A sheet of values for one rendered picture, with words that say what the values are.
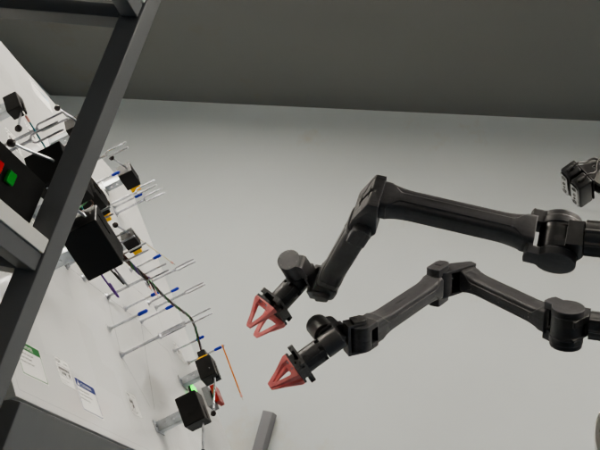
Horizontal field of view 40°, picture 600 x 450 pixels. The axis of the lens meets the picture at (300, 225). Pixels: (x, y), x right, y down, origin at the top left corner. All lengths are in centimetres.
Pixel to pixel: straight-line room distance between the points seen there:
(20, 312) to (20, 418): 15
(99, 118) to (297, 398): 224
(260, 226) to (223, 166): 39
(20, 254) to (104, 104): 25
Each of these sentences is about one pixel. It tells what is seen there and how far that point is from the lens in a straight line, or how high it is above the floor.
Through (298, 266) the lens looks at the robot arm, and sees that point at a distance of 198.
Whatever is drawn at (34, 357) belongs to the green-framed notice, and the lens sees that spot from 125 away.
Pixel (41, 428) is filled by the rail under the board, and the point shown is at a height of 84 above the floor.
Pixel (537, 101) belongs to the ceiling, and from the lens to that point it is 345.
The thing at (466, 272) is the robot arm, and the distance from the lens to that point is 226.
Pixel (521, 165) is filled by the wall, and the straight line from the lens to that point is 344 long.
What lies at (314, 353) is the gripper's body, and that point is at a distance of 193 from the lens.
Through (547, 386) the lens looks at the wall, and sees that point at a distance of 309.
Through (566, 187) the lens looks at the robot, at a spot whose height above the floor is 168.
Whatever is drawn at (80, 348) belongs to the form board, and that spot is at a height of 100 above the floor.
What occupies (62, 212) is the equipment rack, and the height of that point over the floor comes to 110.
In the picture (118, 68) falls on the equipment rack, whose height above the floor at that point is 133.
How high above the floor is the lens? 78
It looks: 21 degrees up
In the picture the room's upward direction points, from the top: 16 degrees clockwise
